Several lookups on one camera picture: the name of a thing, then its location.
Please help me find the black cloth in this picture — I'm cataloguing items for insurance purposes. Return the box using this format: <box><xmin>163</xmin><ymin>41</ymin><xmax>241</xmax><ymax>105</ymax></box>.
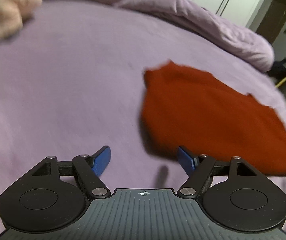
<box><xmin>267</xmin><ymin>58</ymin><xmax>286</xmax><ymax>79</ymax></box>

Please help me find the red buttoned cardigan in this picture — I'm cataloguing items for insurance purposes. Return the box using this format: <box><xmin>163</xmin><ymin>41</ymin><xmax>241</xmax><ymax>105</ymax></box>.
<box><xmin>140</xmin><ymin>59</ymin><xmax>286</xmax><ymax>177</ymax></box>

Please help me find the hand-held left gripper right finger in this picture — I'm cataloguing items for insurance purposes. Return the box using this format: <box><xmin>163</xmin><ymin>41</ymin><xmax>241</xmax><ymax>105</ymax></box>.
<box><xmin>176</xmin><ymin>145</ymin><xmax>259</xmax><ymax>199</ymax></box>

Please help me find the purple bed sheet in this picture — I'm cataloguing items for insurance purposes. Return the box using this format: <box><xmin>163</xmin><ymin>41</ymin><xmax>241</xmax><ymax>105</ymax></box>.
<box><xmin>0</xmin><ymin>0</ymin><xmax>286</xmax><ymax>240</ymax></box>

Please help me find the purple duvet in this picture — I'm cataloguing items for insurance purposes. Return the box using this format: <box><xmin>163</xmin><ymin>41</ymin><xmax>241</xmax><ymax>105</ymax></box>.
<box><xmin>40</xmin><ymin>0</ymin><xmax>275</xmax><ymax>72</ymax></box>

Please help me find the brown wooden door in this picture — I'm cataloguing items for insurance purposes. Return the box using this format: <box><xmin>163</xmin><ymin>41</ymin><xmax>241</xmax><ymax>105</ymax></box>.
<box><xmin>255</xmin><ymin>0</ymin><xmax>286</xmax><ymax>46</ymax></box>

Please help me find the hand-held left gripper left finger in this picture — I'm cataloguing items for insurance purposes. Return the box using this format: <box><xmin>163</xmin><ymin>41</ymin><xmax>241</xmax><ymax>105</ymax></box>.
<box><xmin>31</xmin><ymin>145</ymin><xmax>112</xmax><ymax>199</ymax></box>

